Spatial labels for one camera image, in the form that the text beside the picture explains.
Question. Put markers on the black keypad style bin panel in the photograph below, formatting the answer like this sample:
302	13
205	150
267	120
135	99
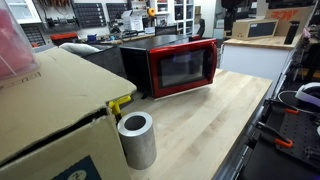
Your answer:
33	35

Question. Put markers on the white shelving unit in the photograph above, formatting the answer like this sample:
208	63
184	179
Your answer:
173	13

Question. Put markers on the small black parts bin panel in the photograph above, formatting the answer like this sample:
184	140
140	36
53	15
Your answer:
116	10

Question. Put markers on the beige box with dark panel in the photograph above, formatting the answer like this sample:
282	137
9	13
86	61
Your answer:
255	29

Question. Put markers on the large brown cardboard box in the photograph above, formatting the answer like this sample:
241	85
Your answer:
60	90

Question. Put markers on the blue cup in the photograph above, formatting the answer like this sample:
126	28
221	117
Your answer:
91	37

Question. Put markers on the white wall cabinet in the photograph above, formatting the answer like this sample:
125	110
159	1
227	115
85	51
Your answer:
23	10

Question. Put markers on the black tripod stand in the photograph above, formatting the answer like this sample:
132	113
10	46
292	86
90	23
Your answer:
305	56

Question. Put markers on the white cloth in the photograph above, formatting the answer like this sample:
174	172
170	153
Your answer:
78	48

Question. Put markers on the white cabinet with wood top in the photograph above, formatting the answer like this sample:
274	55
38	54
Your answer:
253	58

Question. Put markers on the pink translucent plastic container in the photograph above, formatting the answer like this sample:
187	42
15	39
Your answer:
13	43

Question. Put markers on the orange black spring clamp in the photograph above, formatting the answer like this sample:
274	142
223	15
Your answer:
291	111
283	143

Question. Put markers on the large black parts bin panel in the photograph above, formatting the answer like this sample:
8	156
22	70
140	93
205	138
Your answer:
89	15

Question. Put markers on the red toolbox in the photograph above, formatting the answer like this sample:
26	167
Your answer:
63	36

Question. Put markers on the red microwave door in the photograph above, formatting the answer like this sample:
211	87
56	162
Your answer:
181	68

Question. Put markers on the aluminium hollow cylinder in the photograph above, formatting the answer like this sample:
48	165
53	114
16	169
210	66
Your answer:
140	146

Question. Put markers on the cardboard box with red print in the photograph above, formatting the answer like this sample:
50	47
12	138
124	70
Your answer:
288	15

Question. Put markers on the red black microwave body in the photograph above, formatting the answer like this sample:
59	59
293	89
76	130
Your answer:
133	66

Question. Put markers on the dark grey fabric bin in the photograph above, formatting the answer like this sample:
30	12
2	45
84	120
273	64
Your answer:
106	60

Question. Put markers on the grey wall shelf with bottles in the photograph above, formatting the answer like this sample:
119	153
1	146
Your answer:
139	4

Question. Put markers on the black bottle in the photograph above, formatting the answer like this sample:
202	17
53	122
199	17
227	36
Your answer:
291	32

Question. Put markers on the aluminium table edge rail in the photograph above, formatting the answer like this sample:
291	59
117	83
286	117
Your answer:
233	163

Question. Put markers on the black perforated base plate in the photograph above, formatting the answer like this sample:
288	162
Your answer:
300	133

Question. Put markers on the white cardboard box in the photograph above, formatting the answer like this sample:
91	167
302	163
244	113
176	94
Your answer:
132	20

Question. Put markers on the white VR headset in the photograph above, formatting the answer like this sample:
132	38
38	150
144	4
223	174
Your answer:
311	91

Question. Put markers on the yellow spool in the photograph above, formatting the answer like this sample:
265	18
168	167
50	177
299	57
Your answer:
151	12

